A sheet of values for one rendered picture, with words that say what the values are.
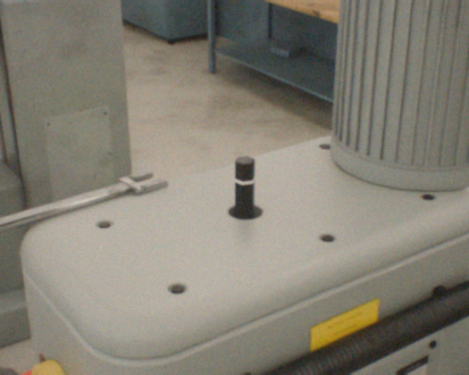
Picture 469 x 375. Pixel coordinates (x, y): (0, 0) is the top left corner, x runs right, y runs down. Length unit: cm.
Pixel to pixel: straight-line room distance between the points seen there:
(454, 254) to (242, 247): 25
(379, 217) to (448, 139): 12
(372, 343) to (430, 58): 29
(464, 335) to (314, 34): 643
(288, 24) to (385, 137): 678
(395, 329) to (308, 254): 12
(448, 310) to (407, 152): 17
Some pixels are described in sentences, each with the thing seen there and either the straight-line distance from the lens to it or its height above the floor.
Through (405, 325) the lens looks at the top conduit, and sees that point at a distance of 83.
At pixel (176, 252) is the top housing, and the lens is 76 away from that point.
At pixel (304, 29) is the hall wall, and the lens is 746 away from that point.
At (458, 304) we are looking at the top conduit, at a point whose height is 180.
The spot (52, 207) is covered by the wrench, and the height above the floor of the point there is 190.
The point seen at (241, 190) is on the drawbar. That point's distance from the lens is 81.
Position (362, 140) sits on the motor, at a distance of 90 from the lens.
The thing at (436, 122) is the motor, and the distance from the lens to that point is 87.
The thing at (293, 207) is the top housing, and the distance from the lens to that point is 84.
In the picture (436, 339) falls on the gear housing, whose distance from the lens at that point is 96.
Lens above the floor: 228
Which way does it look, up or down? 26 degrees down
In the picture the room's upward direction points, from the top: straight up
